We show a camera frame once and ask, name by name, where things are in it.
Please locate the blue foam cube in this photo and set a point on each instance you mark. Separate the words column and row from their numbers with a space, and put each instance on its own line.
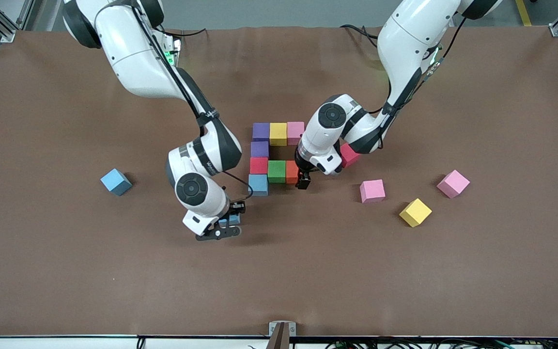
column 258, row 184
column 116, row 182
column 233, row 219

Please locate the orange foam cube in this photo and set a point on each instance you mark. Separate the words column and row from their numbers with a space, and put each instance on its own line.
column 291, row 172

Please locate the green foam cube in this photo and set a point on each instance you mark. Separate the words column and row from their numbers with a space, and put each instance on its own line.
column 276, row 171

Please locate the pink foam cube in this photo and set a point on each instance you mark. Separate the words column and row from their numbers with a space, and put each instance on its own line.
column 372, row 190
column 295, row 132
column 453, row 183

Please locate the red foam cube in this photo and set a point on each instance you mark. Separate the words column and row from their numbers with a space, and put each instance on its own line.
column 349, row 156
column 258, row 165

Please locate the yellow foam cube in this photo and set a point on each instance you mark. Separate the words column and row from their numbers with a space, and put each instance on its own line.
column 415, row 212
column 278, row 134

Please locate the purple foam cube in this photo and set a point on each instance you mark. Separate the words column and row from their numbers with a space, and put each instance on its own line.
column 261, row 131
column 259, row 149

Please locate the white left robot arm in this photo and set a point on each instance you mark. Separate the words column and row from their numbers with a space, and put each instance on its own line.
column 405, row 43

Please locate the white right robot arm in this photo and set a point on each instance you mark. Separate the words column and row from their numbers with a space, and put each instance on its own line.
column 133, row 63

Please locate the arm base connector plate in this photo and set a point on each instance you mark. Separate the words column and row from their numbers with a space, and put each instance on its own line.
column 171, row 51

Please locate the brown table mat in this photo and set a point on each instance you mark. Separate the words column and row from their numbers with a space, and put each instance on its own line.
column 66, row 281

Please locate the grey metal table bracket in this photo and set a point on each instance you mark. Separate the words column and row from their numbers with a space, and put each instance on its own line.
column 282, row 328

